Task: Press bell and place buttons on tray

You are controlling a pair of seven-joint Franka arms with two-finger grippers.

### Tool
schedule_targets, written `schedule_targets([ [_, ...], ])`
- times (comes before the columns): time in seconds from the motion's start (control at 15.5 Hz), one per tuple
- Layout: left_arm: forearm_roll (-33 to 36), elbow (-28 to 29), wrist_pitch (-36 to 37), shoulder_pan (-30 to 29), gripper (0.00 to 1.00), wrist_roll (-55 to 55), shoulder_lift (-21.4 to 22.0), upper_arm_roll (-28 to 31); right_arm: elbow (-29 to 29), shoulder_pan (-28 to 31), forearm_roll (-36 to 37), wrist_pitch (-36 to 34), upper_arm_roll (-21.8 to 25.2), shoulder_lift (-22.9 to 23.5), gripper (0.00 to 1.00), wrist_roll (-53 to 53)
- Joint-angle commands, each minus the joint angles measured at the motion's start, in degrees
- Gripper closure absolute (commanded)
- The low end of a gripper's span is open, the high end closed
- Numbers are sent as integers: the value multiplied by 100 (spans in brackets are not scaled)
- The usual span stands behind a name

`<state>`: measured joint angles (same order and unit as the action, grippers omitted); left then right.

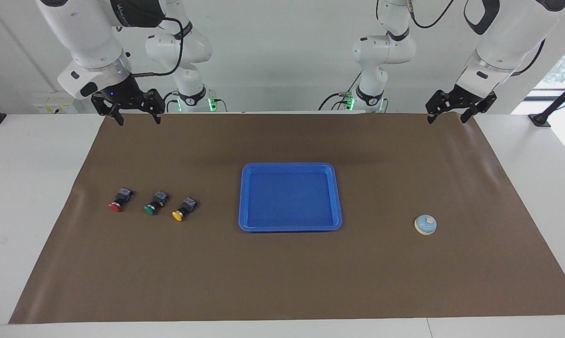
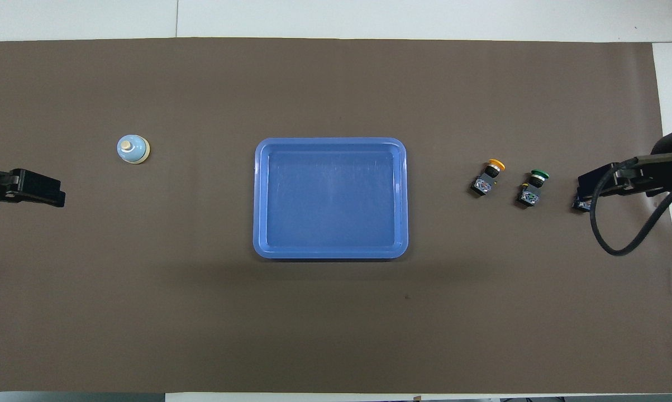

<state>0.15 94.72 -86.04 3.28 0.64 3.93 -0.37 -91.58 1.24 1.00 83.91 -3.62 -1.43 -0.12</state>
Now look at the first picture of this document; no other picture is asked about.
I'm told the green push button switch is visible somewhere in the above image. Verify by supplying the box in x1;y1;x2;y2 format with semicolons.
144;190;170;216

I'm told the red push button switch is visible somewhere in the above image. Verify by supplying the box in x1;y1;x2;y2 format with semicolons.
108;187;135;213

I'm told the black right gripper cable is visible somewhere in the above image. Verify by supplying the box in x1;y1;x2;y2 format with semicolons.
131;17;185;78

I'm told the left arm cable metal plug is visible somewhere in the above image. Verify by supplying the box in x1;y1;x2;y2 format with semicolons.
407;0;456;30

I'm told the yellow push button switch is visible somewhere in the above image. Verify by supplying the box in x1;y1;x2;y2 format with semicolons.
171;197;198;222

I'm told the blue plastic tray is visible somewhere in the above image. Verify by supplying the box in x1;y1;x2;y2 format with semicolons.
238;162;343;232

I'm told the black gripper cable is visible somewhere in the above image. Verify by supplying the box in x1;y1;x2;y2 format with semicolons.
131;17;185;78
514;39;546;76

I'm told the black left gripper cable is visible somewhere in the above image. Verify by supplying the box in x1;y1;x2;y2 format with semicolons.
514;39;546;76

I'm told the brown table mat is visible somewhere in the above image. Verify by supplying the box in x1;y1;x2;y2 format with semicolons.
8;113;565;324

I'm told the light blue call bell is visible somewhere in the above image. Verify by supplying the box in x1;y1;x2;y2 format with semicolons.
414;215;438;236

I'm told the white wall socket box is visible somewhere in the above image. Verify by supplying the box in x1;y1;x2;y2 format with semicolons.
32;96;78;114

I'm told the black camera stand pole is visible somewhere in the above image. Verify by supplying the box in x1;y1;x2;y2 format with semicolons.
528;75;565;128

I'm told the window with green foliage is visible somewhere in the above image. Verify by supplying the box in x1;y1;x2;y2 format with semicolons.
526;35;565;101

